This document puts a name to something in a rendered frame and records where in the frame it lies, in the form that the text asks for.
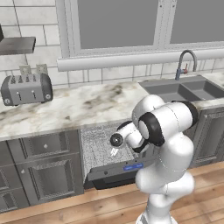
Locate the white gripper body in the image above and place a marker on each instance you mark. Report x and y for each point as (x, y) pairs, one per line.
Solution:
(114, 152)

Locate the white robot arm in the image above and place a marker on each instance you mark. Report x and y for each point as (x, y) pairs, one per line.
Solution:
(172, 151)

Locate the grey speckled dishwasher door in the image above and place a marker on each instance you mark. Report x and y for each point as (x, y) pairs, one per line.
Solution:
(97, 145)

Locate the dark grey dishwasher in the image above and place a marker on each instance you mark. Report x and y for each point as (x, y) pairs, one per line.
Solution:
(116, 174)

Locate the grey panelled cupboard door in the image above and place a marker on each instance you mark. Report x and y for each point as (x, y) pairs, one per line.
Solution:
(52, 178)

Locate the grey under-sink cupboard door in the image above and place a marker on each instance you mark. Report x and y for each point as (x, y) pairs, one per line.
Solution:
(210, 140)

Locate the wide grey drawer front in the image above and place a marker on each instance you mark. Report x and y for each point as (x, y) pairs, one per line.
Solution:
(43, 145)

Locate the grey double sink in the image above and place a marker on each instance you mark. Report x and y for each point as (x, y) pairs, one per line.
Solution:
(175, 90)

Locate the silver four-slot toaster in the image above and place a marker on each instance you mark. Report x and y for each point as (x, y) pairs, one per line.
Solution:
(27, 90)

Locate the narrow grey drawer front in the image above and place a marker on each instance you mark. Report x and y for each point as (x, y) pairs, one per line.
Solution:
(8, 179)
(11, 201)
(6, 154)

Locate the grey curved tap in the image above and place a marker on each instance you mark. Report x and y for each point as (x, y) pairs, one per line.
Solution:
(186, 53)

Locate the grey framed window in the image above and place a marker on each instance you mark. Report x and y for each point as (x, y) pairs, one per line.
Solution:
(116, 26)

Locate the steel extractor hood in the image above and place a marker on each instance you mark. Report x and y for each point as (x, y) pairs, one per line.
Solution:
(16, 45)

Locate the grey wall socket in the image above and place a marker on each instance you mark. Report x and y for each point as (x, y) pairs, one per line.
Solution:
(25, 69)
(42, 68)

